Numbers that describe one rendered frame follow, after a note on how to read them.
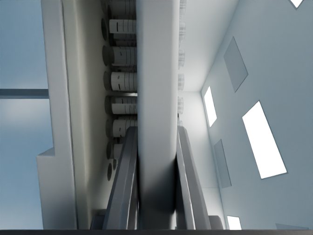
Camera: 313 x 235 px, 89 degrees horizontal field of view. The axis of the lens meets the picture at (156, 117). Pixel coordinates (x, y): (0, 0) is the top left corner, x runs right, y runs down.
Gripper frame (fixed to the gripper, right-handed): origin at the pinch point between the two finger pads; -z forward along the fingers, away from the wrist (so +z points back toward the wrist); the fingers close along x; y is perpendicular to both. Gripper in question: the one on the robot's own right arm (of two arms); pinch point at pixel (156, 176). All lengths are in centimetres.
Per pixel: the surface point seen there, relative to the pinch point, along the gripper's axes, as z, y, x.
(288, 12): -253, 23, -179
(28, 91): -66, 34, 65
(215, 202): -176, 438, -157
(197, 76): -492, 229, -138
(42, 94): -64, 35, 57
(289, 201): -88, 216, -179
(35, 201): -57, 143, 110
